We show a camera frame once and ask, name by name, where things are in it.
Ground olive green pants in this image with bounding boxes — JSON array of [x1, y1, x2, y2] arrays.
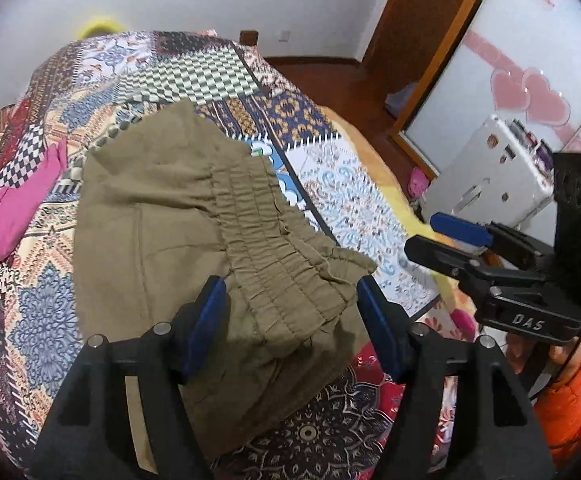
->
[[73, 98, 379, 463]]

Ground white suitcase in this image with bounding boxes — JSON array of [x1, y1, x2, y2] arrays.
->
[[428, 114, 556, 228]]

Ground pink garment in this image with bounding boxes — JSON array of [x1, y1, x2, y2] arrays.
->
[[0, 140, 68, 267]]

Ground person's right forearm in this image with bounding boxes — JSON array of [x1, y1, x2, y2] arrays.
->
[[508, 332, 581, 468]]

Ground brown wooden door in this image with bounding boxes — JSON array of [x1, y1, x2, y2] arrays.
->
[[358, 0, 451, 111]]

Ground yellow foam tube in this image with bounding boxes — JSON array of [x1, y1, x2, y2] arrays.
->
[[75, 17, 121, 41]]

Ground grey-blue cloth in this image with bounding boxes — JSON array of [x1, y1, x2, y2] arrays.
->
[[385, 82, 416, 121]]

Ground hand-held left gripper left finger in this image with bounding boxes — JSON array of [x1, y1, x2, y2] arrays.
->
[[28, 275, 228, 480]]

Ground small pink object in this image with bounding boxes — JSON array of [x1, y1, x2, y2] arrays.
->
[[407, 167, 429, 198]]

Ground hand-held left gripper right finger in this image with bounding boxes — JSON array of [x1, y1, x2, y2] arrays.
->
[[357, 276, 556, 480]]

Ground wardrobe sliding door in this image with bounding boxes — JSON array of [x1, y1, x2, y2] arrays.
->
[[391, 0, 581, 241]]

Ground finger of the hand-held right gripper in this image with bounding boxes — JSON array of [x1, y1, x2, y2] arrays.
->
[[403, 235, 514, 283], [429, 212, 554, 262]]

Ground patchwork patterned blanket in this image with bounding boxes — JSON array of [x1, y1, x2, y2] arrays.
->
[[0, 29, 471, 480]]

